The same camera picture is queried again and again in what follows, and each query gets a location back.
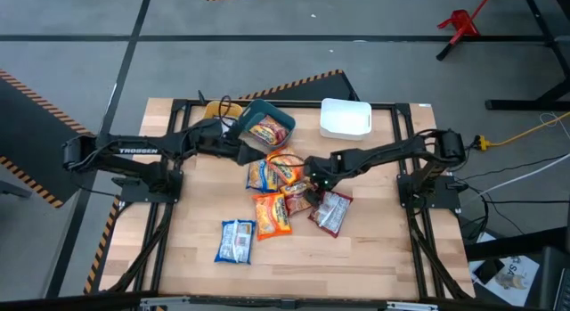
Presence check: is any black front crossbar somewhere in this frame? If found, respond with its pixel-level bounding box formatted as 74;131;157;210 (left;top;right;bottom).
0;289;477;311

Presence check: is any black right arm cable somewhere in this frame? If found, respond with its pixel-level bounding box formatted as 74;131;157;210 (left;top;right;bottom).
265;152;309;169

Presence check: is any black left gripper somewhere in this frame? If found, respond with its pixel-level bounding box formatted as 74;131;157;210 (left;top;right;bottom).
198;121;268;167

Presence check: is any yellow plastic bin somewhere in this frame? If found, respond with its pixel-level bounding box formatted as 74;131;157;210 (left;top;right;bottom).
202;100;244;126

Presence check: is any blue soy sauce noodle pack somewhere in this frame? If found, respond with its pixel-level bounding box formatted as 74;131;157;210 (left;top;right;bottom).
246;159;280;194
214;219;257;265

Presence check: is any white printed paper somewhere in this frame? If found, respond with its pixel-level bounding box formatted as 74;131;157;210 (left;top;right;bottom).
474;233;541;307

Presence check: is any black phone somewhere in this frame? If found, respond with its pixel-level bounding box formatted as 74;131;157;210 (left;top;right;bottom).
472;258;507;285

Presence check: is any white plastic bin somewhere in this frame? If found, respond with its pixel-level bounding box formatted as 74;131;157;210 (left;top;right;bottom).
319;97;373;142

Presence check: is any red metal floor stand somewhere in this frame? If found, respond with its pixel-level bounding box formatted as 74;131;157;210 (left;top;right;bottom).
436;0;496;62

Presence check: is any yellow extension cord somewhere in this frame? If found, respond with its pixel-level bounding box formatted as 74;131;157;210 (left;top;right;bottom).
474;114;570;151

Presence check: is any teal plastic bin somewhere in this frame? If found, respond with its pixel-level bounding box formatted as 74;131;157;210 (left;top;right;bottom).
237;99;297;152

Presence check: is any orange chicken noodle pack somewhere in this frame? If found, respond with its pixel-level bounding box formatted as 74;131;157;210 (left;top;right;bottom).
265;146;306;186
251;192;294;241

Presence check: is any black table leg frame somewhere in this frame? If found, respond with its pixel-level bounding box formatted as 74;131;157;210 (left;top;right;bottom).
484;0;570;112

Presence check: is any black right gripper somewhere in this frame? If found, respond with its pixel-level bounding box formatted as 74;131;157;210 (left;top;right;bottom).
304;153;344;209

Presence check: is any black table mounting frame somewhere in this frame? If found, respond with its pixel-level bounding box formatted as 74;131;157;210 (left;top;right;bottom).
133;98;474;301

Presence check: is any white floor cable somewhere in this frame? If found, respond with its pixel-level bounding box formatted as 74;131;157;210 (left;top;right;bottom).
471;153;570;196

